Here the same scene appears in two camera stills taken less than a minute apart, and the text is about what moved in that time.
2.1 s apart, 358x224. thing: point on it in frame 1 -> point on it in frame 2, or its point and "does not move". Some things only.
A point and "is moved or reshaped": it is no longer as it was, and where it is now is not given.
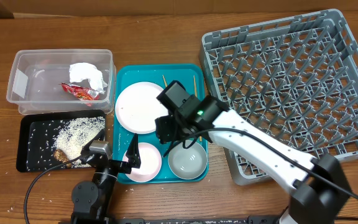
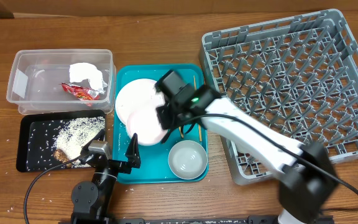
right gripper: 165,132 -> 165,117
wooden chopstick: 196,94 does not move
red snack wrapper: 80,92 does not move
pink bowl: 151,163 -> 144,121
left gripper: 133,159 does not move
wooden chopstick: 165,81 is moved or reshaped
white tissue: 79,71 does not move
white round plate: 137,107 does not move
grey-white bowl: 188,163 does not move
